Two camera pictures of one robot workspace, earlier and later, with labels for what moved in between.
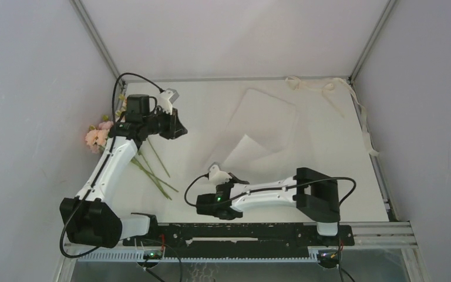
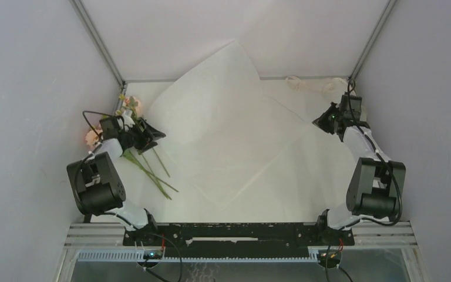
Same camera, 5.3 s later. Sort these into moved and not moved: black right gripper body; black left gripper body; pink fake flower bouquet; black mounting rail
Moved: black right gripper body; black left gripper body
Not moved: pink fake flower bouquet; black mounting rail
